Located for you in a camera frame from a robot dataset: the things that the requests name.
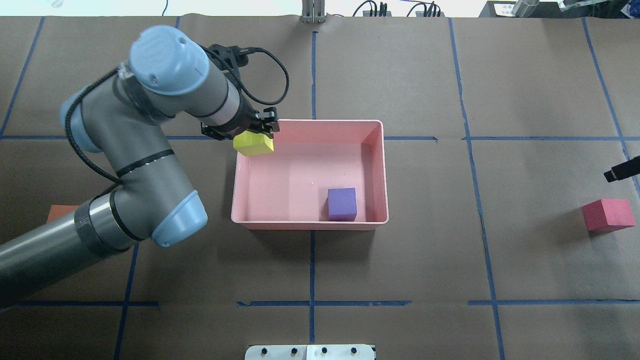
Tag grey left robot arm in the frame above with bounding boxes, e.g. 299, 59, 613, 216
0, 25, 279, 309

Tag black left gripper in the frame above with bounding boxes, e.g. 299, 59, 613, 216
201, 107, 281, 141

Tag pink plastic bin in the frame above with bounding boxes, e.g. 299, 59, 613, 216
230, 119, 389, 231

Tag orange foam block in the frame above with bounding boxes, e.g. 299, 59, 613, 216
46, 204, 78, 224

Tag red foam block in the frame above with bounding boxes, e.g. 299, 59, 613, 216
581, 198, 637, 233

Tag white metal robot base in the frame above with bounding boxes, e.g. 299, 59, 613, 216
244, 343, 377, 360

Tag yellow foam block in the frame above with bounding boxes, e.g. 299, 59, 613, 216
232, 131, 275, 157

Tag purple foam block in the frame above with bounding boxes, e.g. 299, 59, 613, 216
327, 187, 358, 222

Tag grey metal post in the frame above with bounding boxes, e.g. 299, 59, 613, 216
300, 0, 327, 24

